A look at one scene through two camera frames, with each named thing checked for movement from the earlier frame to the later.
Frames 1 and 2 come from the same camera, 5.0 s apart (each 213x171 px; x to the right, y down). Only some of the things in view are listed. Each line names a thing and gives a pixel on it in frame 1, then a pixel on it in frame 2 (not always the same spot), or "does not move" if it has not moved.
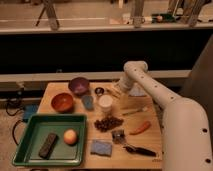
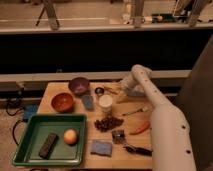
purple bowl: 79,86 does not move
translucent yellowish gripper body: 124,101 → 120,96
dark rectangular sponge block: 47,146 does not move
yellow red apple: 70,137 does not move
